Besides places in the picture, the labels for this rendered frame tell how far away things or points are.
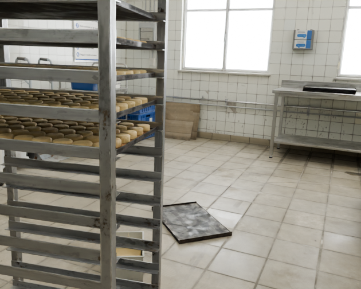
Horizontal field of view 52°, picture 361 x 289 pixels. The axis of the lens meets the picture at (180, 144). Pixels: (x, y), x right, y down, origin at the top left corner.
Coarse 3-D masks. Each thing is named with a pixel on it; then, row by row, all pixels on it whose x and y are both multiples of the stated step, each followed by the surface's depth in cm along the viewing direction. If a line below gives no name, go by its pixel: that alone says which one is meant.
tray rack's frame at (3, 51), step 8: (0, 24) 133; (0, 48) 135; (8, 48) 137; (0, 56) 136; (8, 56) 137; (0, 80) 138; (8, 80) 139; (8, 152) 144; (8, 168) 145; (16, 168) 148; (8, 192) 148; (16, 192) 149; (16, 200) 149; (16, 232) 151; (16, 256) 153
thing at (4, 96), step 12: (0, 96) 111; (12, 96) 111; (24, 96) 114; (36, 96) 113; (48, 96) 116; (60, 96) 116; (72, 96) 119; (84, 96) 119; (96, 96) 123; (120, 96) 123; (84, 108) 92; (96, 108) 92; (120, 108) 102
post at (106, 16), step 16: (112, 0) 78; (112, 16) 79; (112, 32) 80; (112, 48) 80; (112, 64) 81; (112, 80) 82; (112, 96) 82; (112, 112) 83; (112, 128) 84; (112, 144) 85; (112, 160) 86; (112, 176) 86; (112, 192) 87; (112, 208) 88; (112, 224) 89; (112, 240) 90; (112, 256) 91; (112, 272) 92; (112, 288) 93
